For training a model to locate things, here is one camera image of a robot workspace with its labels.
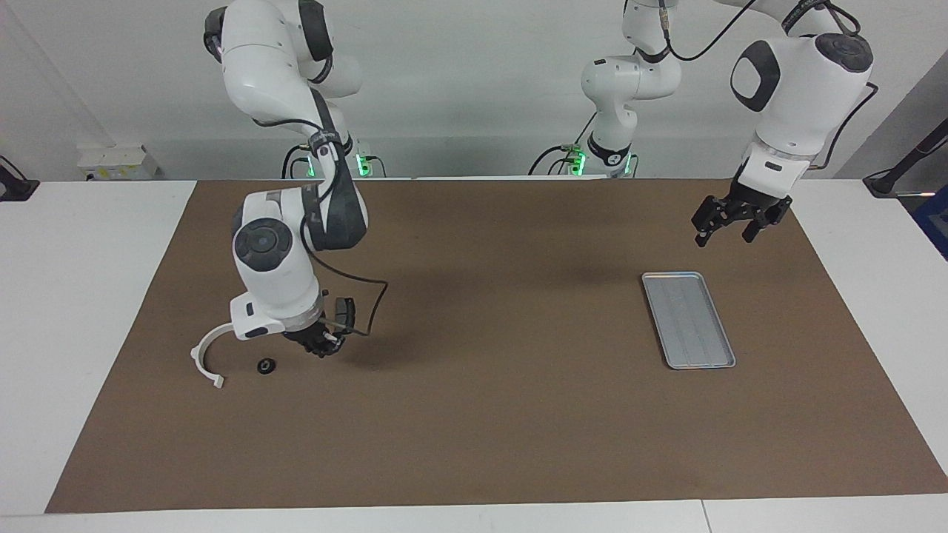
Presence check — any black stand with pole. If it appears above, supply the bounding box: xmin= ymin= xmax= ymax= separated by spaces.
xmin=863 ymin=118 xmax=948 ymax=197

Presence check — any silver metal tray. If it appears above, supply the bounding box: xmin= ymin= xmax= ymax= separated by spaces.
xmin=641 ymin=272 xmax=737 ymax=370

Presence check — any black table clamp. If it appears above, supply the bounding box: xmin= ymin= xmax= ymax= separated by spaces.
xmin=0 ymin=155 xmax=40 ymax=202

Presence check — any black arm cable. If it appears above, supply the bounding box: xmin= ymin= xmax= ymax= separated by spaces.
xmin=655 ymin=0 xmax=880 ymax=172
xmin=252 ymin=118 xmax=390 ymax=338

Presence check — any black base cable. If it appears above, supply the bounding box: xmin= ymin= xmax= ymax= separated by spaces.
xmin=528 ymin=110 xmax=599 ymax=176

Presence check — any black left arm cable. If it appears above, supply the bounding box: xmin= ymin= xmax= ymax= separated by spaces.
xmin=655 ymin=0 xmax=880 ymax=172

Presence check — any white power strip box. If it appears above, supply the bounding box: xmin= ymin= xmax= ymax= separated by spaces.
xmin=76 ymin=144 xmax=158 ymax=181

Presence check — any blue box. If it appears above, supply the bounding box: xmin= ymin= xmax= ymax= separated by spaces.
xmin=912 ymin=189 xmax=948 ymax=260

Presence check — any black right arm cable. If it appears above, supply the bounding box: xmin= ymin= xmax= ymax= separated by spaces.
xmin=252 ymin=118 xmax=390 ymax=338

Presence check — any brown table mat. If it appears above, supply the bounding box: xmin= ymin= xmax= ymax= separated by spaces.
xmin=44 ymin=178 xmax=948 ymax=514

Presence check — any white curved plastic bracket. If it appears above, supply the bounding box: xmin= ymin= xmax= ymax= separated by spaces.
xmin=190 ymin=324 xmax=235 ymax=389

